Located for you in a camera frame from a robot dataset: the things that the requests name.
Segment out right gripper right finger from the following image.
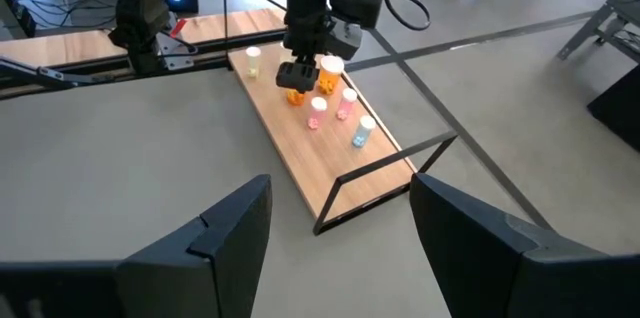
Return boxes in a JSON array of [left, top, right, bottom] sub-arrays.
[[409, 172, 640, 318]]

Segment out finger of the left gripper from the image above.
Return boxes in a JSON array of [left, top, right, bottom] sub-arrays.
[[298, 61, 321, 95], [275, 61, 300, 94]]

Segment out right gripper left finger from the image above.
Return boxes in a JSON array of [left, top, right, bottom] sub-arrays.
[[0, 173, 274, 318]]

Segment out pink pill bottle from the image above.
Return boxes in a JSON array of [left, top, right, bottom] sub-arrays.
[[306, 96, 329, 131], [335, 87, 359, 121]]

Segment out small clear pill bottle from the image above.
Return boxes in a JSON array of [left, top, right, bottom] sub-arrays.
[[245, 46, 263, 79]]

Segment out blue pill bottle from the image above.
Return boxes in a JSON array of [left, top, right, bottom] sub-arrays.
[[351, 114, 377, 149]]

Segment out grey table mat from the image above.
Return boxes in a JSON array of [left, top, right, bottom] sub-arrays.
[[0, 55, 454, 318]]

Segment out black cabinet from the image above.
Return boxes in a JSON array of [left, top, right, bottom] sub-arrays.
[[585, 65, 640, 154]]

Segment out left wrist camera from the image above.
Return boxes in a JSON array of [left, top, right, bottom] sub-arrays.
[[325, 18, 364, 62]]

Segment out black aluminium rig frame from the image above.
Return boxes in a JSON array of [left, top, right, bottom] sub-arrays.
[[0, 27, 289, 104]]

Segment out wooden shelf with black frame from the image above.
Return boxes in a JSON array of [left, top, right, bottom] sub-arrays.
[[223, 0, 459, 237]]

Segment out grey metal desk frame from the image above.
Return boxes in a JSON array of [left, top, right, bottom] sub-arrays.
[[555, 0, 640, 67]]

